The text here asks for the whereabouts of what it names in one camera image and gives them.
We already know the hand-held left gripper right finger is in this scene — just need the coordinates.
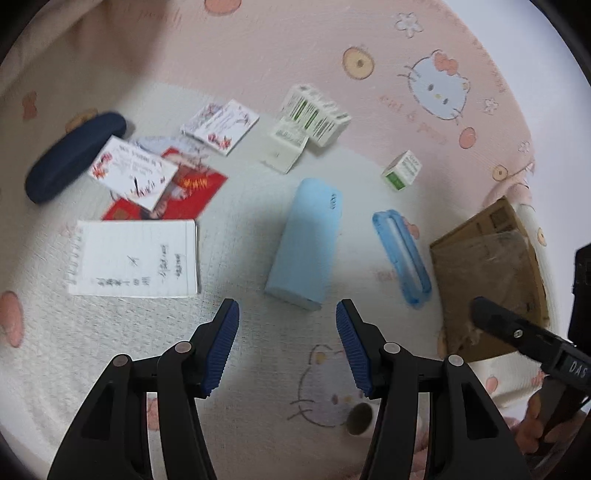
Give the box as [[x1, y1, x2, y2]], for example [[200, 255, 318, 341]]
[[335, 298, 532, 480]]

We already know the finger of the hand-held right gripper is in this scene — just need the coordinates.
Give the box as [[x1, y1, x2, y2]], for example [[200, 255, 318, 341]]
[[470, 296, 561, 370]]

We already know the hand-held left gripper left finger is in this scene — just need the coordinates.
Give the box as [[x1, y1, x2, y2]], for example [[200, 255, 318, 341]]
[[46, 298, 241, 480]]

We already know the brown cardboard box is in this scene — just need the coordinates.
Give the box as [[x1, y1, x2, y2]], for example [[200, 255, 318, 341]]
[[429, 196, 551, 363]]

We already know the light blue case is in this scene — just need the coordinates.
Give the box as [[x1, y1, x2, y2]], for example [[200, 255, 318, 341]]
[[264, 178, 343, 311]]

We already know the person's right hand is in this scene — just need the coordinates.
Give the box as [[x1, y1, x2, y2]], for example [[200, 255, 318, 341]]
[[519, 390, 591, 457]]

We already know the white spiral notebook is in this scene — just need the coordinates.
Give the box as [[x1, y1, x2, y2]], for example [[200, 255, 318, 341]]
[[67, 219, 201, 297]]

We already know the clear blue plastic case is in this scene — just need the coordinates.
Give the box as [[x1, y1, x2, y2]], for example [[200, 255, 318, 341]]
[[372, 209, 433, 308]]

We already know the red booklet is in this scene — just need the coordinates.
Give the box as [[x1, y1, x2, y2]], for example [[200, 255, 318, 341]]
[[102, 147, 228, 221]]

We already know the small white green box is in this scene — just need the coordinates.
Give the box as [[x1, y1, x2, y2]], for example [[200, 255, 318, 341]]
[[381, 150, 423, 191]]

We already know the white card with red print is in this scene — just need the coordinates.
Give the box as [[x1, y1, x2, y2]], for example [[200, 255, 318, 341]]
[[89, 136, 178, 212]]

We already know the open white box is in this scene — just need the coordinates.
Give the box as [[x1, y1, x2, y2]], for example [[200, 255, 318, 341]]
[[261, 117, 309, 174]]

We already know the white floral packet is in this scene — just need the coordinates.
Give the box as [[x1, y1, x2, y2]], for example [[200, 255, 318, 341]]
[[181, 99, 259, 156]]

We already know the white green striped box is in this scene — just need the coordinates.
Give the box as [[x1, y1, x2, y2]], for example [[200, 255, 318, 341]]
[[280, 84, 326, 125], [300, 99, 352, 147]]

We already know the dark blue glasses case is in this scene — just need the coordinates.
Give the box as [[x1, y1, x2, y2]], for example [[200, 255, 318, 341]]
[[25, 112, 126, 205]]

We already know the pink cat printed blanket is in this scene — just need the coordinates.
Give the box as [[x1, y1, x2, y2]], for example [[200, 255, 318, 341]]
[[0, 0, 591, 480]]

